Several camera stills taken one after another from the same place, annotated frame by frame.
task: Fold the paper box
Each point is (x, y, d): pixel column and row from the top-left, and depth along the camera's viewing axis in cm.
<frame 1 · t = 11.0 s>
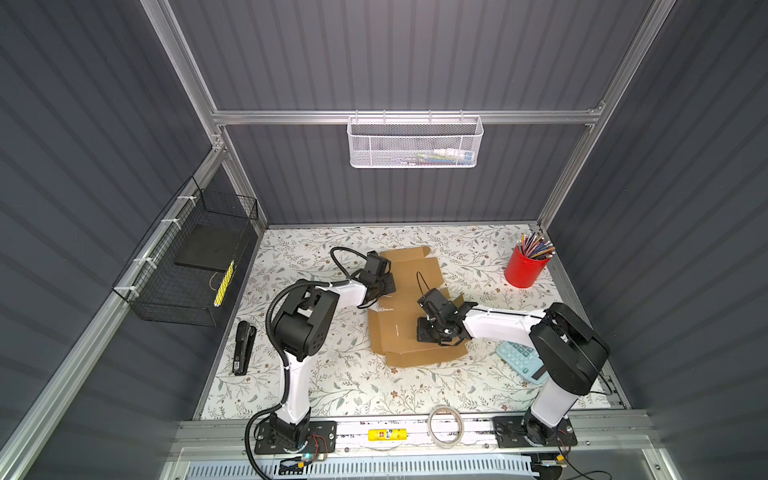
left hand: (389, 282, 103), fingers closed
right hand: (421, 335, 91), fingers closed
red metal pencil cup: (521, 270, 101), point 6 cm above the table
bundle of coloured pencils: (536, 246, 98), point 14 cm above the table
brown cardboard box: (392, 325, 96), on the table
black stapler: (244, 345, 86), point 5 cm above the table

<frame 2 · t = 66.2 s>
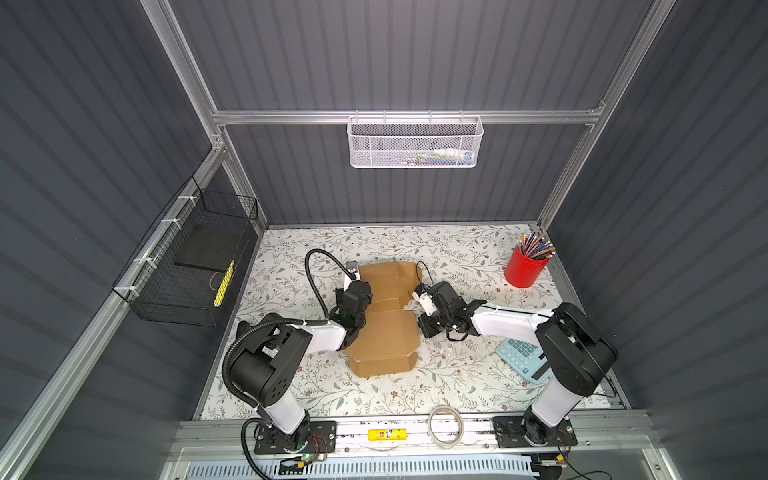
left hand: (353, 279, 92), fingers closed
right hand: (422, 324, 92), fingers closed
brown cardboard box: (390, 339, 94), on the table
the other named things where they were.

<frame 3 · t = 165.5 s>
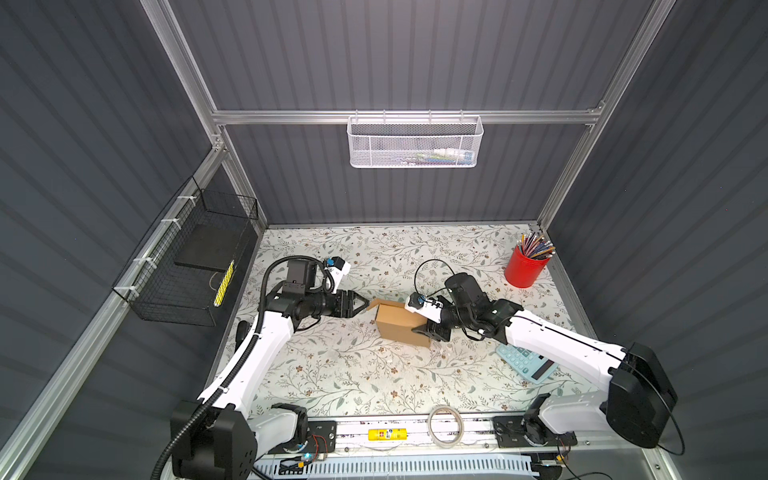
left hand: (361, 303, 78), fingers open
right hand: (420, 319, 80), fingers open
brown cardboard box: (396, 322, 79), point 16 cm above the table
the other named things where they were.

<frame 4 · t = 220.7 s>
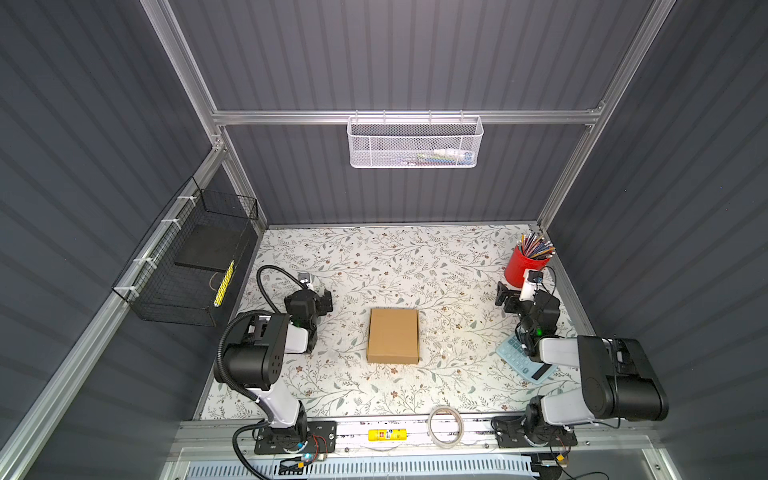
left hand: (308, 292, 96), fingers open
right hand: (520, 286, 91), fingers open
brown cardboard box: (393, 336, 89), point 4 cm above the table
